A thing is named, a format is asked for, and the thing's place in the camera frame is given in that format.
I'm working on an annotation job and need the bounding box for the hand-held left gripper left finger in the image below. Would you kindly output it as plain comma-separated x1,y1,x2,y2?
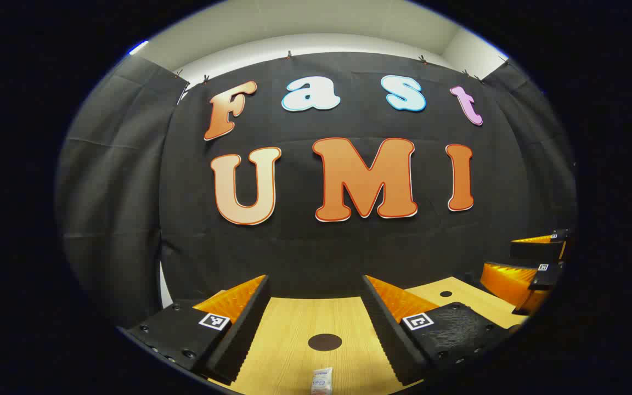
117,274,271,386

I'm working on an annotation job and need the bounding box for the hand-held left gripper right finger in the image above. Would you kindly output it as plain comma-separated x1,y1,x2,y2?
362,274,521,386

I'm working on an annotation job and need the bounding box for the dark round coaster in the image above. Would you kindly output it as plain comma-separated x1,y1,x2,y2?
308,333,343,352

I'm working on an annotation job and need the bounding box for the white toothpaste tube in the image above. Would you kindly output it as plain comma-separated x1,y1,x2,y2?
311,367,333,395

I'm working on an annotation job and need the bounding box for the wooden desktop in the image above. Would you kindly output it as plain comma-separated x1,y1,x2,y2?
206,276,528,395

